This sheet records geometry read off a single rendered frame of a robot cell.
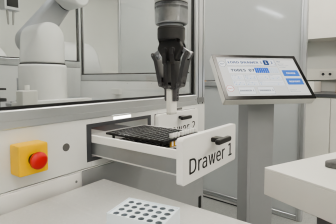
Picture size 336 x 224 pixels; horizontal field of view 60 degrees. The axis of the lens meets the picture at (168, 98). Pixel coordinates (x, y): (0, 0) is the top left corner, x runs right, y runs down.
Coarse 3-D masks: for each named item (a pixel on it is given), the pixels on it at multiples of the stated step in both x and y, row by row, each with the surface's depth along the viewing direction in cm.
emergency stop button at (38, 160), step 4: (36, 152) 66; (40, 152) 67; (32, 156) 66; (36, 156) 66; (40, 156) 66; (44, 156) 67; (32, 160) 65; (36, 160) 66; (40, 160) 66; (44, 160) 67; (32, 164) 65; (36, 164) 66; (40, 164) 66; (44, 164) 67; (36, 168) 66; (40, 168) 67
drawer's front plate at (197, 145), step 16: (224, 128) 82; (176, 144) 66; (192, 144) 69; (208, 144) 75; (224, 144) 83; (176, 160) 66; (192, 160) 69; (208, 160) 75; (224, 160) 83; (176, 176) 67; (192, 176) 69
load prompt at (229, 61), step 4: (228, 60) 161; (232, 60) 161; (236, 60) 162; (240, 60) 162; (244, 60) 163; (248, 60) 163; (252, 60) 164; (256, 60) 164; (260, 60) 165; (264, 60) 165; (268, 60) 166; (272, 60) 167; (228, 64) 159; (232, 64) 159; (236, 64) 160; (240, 64) 160; (244, 64) 161; (248, 64) 161; (252, 64) 162; (256, 64) 162; (260, 64) 163; (264, 64) 163; (268, 64) 164; (272, 64) 165
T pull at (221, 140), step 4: (216, 136) 77; (220, 136) 77; (224, 136) 76; (228, 136) 76; (212, 140) 75; (216, 140) 72; (220, 140) 72; (224, 140) 74; (228, 140) 76; (216, 144) 72
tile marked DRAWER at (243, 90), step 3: (237, 87) 150; (240, 87) 150; (243, 87) 150; (246, 87) 151; (249, 87) 151; (252, 87) 151; (240, 90) 149; (243, 90) 149; (246, 90) 149; (249, 90) 150; (252, 90) 150; (255, 90) 150; (240, 93) 147; (243, 93) 148; (246, 93) 148; (249, 93) 148; (252, 93) 149; (255, 93) 149
